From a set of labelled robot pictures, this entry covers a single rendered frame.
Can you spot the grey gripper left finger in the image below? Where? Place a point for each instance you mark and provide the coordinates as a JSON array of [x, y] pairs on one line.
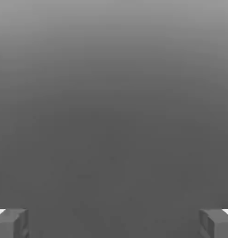
[[7, 224]]

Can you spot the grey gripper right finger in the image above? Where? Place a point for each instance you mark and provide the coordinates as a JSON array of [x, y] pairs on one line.
[[218, 224]]

